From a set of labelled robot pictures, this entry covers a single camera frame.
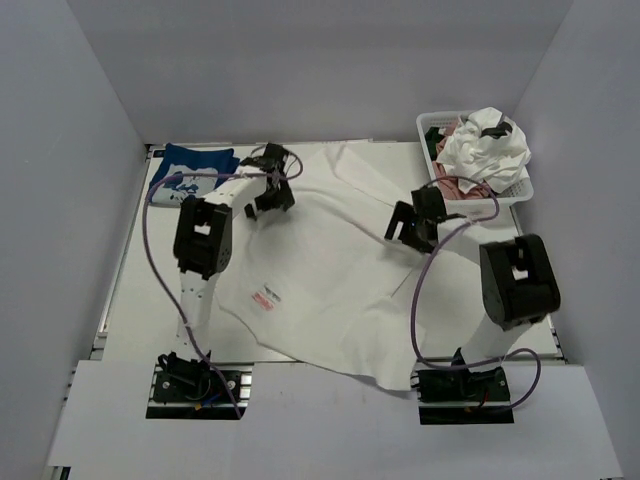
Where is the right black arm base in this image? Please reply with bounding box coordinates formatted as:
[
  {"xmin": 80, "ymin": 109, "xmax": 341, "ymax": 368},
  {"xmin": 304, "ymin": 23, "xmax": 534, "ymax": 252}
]
[{"xmin": 411, "ymin": 366, "xmax": 514, "ymax": 426}]

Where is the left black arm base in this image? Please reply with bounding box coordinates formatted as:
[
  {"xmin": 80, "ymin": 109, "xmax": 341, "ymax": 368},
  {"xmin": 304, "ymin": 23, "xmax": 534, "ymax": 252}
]
[{"xmin": 146, "ymin": 353, "xmax": 252, "ymax": 421}]

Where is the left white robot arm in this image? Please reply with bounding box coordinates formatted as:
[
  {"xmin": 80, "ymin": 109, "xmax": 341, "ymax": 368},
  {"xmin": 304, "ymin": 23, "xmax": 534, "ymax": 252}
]
[{"xmin": 173, "ymin": 143, "xmax": 299, "ymax": 361}]

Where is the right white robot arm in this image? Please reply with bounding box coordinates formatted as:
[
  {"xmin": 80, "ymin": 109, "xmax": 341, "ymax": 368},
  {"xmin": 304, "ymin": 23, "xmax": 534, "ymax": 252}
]
[{"xmin": 384, "ymin": 181, "xmax": 561, "ymax": 399}]

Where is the white red print t shirt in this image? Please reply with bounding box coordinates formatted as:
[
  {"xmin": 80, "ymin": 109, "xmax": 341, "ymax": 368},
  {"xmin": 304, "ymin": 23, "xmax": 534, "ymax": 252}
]
[{"xmin": 211, "ymin": 143, "xmax": 481, "ymax": 396}]

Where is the white plastic laundry basket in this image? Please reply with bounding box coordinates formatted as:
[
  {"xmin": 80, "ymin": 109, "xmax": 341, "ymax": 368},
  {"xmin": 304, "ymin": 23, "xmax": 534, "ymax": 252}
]
[{"xmin": 416, "ymin": 110, "xmax": 534, "ymax": 217}]

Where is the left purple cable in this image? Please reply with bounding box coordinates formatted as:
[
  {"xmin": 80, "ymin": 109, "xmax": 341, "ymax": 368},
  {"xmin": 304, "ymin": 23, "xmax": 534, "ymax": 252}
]
[{"xmin": 141, "ymin": 147, "xmax": 305, "ymax": 420}]

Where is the folded blue t shirt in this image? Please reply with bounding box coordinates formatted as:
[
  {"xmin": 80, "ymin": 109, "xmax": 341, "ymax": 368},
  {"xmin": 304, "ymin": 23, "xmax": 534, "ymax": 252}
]
[{"xmin": 149, "ymin": 144, "xmax": 240, "ymax": 207}]

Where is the white black print t shirt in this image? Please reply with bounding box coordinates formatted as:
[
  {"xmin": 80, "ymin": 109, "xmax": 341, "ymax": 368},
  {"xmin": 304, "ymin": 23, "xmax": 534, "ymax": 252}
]
[{"xmin": 435, "ymin": 107, "xmax": 531, "ymax": 194}]

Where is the dark green t shirt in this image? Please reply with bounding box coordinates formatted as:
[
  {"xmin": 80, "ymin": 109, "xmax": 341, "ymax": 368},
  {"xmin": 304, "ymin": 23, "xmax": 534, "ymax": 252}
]
[{"xmin": 424, "ymin": 126, "xmax": 446, "ymax": 151}]

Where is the pink t shirt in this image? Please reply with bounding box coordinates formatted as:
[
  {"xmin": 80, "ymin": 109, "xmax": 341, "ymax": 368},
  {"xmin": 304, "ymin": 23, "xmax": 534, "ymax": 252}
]
[{"xmin": 428, "ymin": 121, "xmax": 490, "ymax": 200}]

